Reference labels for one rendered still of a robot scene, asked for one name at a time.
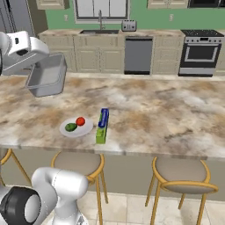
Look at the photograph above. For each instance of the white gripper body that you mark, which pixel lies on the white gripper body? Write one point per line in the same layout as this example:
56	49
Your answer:
38	49

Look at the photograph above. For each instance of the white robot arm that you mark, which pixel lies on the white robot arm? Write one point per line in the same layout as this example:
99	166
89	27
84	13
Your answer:
58	187

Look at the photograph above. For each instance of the red tomato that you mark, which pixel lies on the red tomato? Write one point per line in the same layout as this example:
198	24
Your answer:
80	121

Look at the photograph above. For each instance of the green avocado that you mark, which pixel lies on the green avocado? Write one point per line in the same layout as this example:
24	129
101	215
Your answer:
70	127

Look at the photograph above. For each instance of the white plate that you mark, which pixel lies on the white plate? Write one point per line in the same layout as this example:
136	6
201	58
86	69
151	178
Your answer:
76	130

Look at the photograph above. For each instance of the blue green aluminum foil box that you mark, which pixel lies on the blue green aluminum foil box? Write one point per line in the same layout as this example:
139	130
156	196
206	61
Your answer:
103	125

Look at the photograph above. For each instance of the grey fridge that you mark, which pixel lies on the grey fridge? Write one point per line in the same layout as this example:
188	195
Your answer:
17	16

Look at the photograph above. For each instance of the beige base cupboard run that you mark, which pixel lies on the beige base cupboard run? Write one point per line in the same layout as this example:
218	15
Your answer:
220	60
167	55
96	55

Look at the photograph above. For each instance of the dark sink basin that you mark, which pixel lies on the dark sink basin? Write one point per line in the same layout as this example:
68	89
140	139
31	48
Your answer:
99	31

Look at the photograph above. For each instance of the silver tap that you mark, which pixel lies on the silver tap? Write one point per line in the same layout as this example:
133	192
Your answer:
100	19

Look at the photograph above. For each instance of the white framed window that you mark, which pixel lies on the white framed window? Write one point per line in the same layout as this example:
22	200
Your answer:
101	8

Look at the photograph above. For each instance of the silver toaster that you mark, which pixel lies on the silver toaster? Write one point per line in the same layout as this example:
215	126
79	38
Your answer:
129	25

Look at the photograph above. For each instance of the grey dishwasher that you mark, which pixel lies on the grey dishwasher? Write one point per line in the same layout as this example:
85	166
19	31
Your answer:
138	55

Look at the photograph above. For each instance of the black silver oven with hob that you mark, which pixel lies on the black silver oven with hob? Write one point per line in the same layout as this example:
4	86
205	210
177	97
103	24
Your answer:
200	52

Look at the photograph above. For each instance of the black microwave oven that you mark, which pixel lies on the black microwave oven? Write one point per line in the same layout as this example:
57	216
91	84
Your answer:
206	3

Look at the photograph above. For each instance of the white wall socket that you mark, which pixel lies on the white wall socket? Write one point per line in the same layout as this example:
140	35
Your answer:
171	17
66	18

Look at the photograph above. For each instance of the beige wall cupboard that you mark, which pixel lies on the beige wall cupboard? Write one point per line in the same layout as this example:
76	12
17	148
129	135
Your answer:
167	3
51	3

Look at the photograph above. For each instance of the yellow frame grey seat stool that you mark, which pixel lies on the yellow frame grey seat stool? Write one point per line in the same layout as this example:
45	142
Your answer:
77	163
10	159
180	174

